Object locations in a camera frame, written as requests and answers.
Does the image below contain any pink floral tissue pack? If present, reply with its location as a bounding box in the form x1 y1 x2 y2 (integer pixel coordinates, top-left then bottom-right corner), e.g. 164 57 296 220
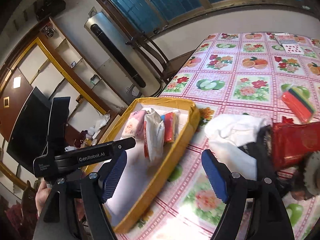
121 110 146 140

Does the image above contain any white red tissue pack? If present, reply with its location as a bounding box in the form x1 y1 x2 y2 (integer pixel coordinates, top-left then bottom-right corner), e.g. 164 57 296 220
144 108 165 163

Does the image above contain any rainbow sponge pack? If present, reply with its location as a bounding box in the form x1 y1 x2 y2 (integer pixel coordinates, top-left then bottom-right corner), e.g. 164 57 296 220
161 112 177 143
281 86 316 124

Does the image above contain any person's left hand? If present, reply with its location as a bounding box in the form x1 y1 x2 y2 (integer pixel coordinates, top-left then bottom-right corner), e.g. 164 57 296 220
35 179 51 216

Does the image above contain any black flat television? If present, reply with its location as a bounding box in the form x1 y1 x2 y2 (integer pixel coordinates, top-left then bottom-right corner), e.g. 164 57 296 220
7 87 51 173

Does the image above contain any tape dispenser with roll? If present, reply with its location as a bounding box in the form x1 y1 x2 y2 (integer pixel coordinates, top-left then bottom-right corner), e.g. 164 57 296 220
291 151 319 201

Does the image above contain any yellow cardboard box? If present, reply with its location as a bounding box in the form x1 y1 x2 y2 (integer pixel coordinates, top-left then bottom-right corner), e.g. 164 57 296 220
105 98 200 233

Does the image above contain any red foil package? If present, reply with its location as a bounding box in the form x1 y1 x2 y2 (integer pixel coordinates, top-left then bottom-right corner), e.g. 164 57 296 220
271 122 320 171

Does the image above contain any wooden shelf cabinet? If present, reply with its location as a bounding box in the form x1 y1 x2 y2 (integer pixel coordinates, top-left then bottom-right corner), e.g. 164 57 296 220
1 19 127 197

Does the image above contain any tower air conditioner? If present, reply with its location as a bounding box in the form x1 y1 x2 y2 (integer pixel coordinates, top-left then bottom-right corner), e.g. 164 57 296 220
85 12 162 97

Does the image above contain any floral fruit tablecloth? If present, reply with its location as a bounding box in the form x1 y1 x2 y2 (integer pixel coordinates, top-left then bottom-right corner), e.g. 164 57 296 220
118 32 319 239

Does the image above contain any dark wooden chair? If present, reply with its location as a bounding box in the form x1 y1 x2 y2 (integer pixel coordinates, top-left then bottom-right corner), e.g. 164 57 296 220
125 32 195 85

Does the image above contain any playing cards pile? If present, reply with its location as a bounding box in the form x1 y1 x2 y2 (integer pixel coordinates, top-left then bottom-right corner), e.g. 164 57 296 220
275 33 304 55

